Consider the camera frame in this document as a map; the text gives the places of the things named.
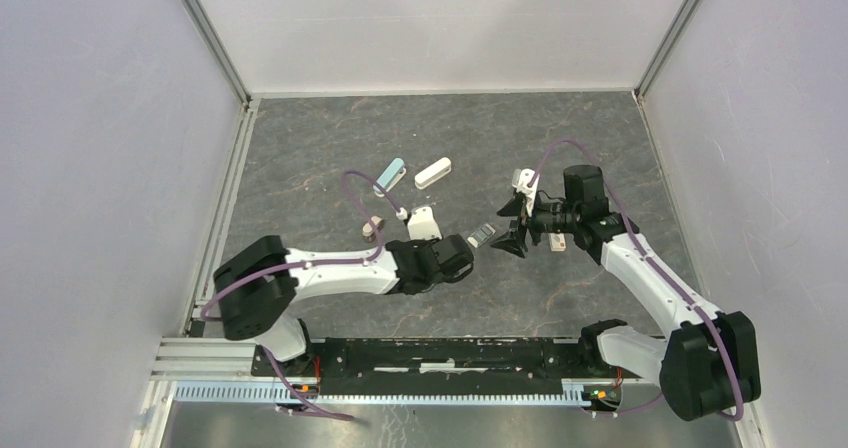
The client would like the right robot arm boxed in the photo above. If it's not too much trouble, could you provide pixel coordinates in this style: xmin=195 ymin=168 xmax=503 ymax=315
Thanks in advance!
xmin=491 ymin=164 xmax=762 ymax=421

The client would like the staple box grey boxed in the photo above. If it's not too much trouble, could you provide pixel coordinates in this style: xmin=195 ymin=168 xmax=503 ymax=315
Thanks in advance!
xmin=466 ymin=223 xmax=497 ymax=248

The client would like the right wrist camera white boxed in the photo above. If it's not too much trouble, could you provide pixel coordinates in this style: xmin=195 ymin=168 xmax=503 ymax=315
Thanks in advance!
xmin=512 ymin=168 xmax=538 ymax=215

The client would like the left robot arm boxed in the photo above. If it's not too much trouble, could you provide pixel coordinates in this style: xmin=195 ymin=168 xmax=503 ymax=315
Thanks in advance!
xmin=201 ymin=235 xmax=474 ymax=376

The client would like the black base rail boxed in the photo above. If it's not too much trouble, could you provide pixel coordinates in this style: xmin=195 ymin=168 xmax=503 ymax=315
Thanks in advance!
xmin=279 ymin=337 xmax=634 ymax=396

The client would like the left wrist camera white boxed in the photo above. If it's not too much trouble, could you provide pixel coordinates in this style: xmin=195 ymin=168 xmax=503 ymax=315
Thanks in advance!
xmin=396 ymin=205 xmax=443 ymax=241

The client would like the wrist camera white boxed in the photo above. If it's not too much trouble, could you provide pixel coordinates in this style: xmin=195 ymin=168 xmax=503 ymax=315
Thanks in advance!
xmin=396 ymin=205 xmax=443 ymax=241
xmin=512 ymin=168 xmax=538 ymax=215

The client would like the white cable tray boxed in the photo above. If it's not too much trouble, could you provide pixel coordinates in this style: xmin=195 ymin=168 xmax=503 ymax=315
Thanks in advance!
xmin=173 ymin=381 xmax=591 ymax=408

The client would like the white stapler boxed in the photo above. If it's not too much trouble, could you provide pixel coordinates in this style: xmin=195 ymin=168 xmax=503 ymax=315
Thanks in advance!
xmin=414 ymin=157 xmax=452 ymax=190

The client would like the light blue stapler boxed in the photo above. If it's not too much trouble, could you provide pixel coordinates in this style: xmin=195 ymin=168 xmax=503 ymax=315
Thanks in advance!
xmin=373 ymin=157 xmax=407 ymax=198

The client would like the small beige stapler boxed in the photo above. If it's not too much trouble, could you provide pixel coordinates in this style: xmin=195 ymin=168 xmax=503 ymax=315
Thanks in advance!
xmin=361 ymin=216 xmax=386 ymax=242

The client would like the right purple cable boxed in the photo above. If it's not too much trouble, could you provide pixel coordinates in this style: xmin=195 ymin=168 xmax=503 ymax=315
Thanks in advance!
xmin=528 ymin=138 xmax=745 ymax=423

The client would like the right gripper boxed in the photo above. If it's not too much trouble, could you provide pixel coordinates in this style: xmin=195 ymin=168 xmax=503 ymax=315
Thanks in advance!
xmin=489 ymin=192 xmax=580 ymax=259

